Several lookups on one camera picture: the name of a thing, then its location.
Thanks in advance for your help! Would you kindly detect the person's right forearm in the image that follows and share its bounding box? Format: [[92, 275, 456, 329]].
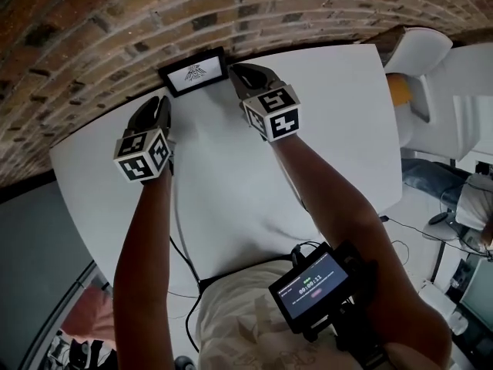
[[269, 132, 454, 370]]

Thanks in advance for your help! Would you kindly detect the grey cable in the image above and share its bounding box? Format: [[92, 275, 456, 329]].
[[170, 140, 202, 284]]

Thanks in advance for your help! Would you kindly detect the computer monitor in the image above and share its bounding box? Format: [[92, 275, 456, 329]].
[[458, 259, 493, 333]]

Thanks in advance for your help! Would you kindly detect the orange object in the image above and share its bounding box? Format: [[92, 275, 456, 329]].
[[386, 72, 412, 106]]

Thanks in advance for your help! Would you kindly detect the person's left forearm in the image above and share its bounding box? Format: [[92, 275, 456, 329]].
[[112, 166, 175, 370]]

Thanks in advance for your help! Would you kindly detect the beige patterned shirt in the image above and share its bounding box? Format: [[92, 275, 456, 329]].
[[195, 259, 387, 370]]

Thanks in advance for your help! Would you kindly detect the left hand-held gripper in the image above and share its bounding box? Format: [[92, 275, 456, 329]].
[[112, 95, 173, 185]]

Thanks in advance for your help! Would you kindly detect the black cable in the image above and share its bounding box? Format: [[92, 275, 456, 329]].
[[168, 235, 216, 352]]

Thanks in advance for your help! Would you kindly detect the black screen device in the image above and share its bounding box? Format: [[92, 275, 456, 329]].
[[267, 240, 379, 343]]

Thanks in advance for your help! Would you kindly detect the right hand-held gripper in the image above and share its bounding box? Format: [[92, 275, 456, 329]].
[[229, 62, 301, 143]]

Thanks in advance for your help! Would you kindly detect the black picture frame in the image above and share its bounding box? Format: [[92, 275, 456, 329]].
[[158, 45, 230, 99]]

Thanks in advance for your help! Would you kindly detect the white chair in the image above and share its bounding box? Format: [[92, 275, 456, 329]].
[[384, 26, 493, 158]]

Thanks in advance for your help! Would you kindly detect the black arm strap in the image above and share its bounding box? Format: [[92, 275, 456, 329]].
[[334, 314, 387, 370]]

